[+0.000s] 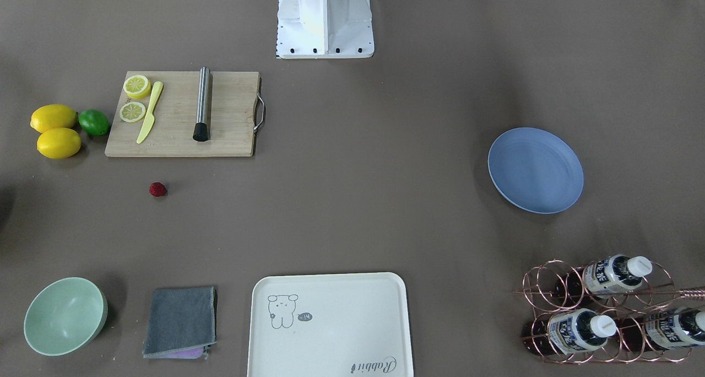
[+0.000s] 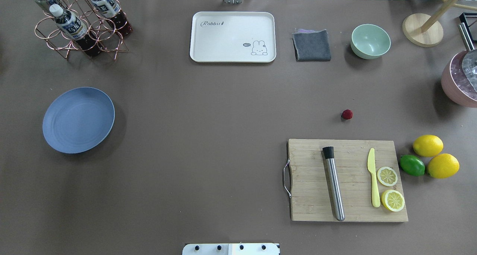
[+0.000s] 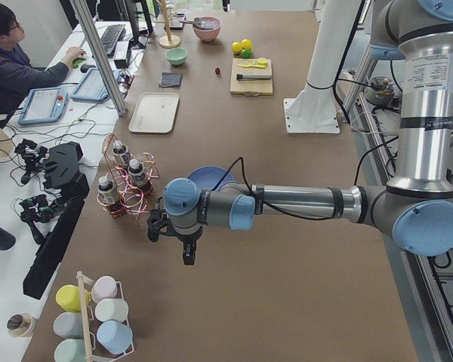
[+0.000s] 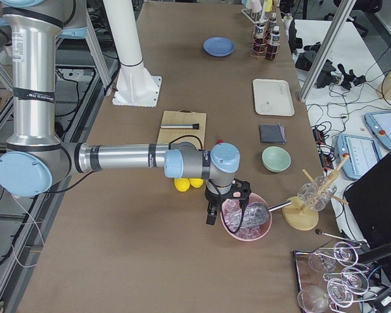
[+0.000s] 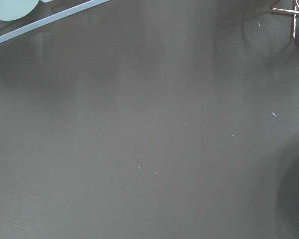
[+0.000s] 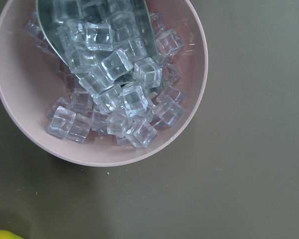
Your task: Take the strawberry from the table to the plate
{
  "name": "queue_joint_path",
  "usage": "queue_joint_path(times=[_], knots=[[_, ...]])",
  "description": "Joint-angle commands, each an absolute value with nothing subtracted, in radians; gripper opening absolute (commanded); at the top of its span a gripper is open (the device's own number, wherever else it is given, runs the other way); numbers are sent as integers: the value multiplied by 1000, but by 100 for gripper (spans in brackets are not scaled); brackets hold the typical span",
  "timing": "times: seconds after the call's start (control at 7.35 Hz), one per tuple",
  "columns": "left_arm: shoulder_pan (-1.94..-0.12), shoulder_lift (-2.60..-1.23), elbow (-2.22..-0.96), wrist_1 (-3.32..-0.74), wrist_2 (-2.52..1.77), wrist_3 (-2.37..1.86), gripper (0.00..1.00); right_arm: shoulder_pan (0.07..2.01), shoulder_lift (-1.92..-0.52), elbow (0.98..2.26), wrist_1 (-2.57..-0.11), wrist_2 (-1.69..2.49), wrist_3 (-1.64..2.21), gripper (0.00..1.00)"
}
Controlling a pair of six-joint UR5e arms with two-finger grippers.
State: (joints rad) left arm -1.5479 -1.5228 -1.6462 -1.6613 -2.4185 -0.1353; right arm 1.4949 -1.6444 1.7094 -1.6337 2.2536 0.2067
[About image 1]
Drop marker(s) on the lemon half on board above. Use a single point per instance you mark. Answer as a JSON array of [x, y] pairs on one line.
[[137, 86]]

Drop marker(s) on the upper yellow lemon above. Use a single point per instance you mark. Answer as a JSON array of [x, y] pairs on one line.
[[53, 116]]

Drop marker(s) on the wooden cutting board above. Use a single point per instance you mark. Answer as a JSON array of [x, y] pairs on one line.
[[231, 119]]

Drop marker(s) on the green lime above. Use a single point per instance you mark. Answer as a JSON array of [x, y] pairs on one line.
[[94, 122]]

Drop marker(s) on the lower yellow lemon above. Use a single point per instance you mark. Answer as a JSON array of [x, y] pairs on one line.
[[59, 143]]

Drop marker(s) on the cream tray with bear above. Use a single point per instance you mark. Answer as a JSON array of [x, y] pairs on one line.
[[353, 324]]

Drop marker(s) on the lemon slice on board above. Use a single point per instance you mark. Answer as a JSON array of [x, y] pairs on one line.
[[132, 112]]

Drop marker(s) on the red strawberry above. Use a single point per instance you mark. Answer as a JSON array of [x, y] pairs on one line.
[[157, 189]]

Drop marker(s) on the rose gold wire bottle rack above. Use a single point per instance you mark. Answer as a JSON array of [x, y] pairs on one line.
[[658, 293]]

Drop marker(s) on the grey folded cloth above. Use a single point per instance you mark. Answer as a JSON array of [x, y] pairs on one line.
[[181, 324]]

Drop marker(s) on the yellow lemon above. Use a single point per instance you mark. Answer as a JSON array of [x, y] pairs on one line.
[[53, 116], [59, 143]]

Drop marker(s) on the lower tea bottle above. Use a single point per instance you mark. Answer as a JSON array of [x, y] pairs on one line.
[[674, 329], [566, 333]]

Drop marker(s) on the yellow plastic knife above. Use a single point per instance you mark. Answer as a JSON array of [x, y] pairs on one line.
[[149, 119]]

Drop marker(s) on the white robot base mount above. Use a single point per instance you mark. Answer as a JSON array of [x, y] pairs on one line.
[[324, 29]]

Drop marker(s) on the upper tea bottle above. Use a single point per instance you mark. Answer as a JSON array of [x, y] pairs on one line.
[[618, 274]]

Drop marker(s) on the steel rod black tip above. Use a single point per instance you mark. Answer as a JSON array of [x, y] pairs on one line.
[[201, 129]]

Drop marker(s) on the blue plate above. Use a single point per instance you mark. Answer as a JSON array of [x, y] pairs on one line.
[[535, 170]]

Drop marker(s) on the tea bottle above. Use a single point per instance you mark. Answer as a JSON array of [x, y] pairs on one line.
[[674, 329], [566, 333], [618, 274]]

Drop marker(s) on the light green bowl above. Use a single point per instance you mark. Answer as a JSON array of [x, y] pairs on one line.
[[65, 316]]

